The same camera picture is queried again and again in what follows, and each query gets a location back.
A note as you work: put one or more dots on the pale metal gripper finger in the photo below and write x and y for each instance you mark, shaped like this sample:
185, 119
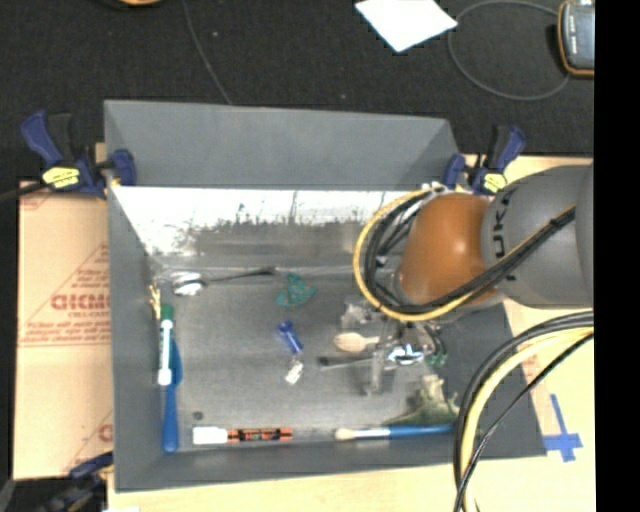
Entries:
377, 374

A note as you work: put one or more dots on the pale wooden spoon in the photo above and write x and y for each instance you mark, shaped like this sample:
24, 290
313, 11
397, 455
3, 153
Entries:
350, 342

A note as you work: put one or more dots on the clear crumpled plastic piece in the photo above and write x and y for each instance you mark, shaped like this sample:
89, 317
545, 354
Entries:
359, 314

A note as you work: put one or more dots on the green toy animal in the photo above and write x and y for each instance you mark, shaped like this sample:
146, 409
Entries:
430, 405

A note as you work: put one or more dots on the small blue plastic cylinder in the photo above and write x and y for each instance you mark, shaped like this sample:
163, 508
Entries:
290, 337

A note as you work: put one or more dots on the teal patterned cloth toy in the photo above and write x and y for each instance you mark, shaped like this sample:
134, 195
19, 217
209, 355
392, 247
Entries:
294, 292

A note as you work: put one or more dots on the white and orange marker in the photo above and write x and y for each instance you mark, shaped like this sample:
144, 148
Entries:
240, 435

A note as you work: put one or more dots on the green and white marker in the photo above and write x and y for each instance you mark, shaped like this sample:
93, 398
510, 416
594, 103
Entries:
166, 345

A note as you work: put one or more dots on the small gold metal piece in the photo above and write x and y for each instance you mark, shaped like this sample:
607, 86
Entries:
155, 300

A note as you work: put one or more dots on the grey metal bin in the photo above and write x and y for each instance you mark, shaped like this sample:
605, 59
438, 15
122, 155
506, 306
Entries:
250, 150

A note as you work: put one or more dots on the brown cardboard board red print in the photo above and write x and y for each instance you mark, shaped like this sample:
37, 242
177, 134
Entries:
60, 280

